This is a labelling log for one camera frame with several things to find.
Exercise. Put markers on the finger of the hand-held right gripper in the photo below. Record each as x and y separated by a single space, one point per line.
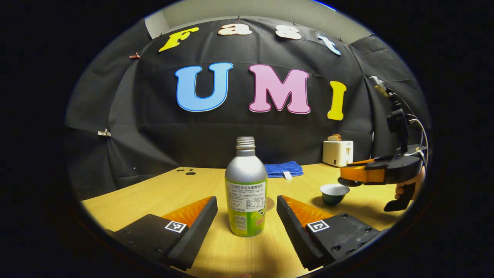
366 173

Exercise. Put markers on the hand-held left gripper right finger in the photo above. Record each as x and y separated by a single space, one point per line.
289 227

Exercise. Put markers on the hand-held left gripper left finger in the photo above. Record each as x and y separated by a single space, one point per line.
200 227

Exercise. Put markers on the teal teacup lid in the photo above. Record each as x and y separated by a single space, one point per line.
349 182

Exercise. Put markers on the round brown coaster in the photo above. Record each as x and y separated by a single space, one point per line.
270 204

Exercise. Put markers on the teal teacup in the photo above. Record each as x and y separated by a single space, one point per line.
332 199

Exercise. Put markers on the silver green water bottle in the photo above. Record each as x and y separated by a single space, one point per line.
246 172

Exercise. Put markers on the white toaster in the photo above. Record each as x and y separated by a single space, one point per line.
336 153

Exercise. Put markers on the toast slice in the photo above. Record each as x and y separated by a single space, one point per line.
334 137

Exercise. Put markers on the blue towel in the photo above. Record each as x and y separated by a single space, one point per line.
283 168

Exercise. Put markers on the black backdrop cloth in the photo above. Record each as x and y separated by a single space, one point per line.
154 127

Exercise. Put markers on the white cloth clip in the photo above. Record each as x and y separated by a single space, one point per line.
104 133

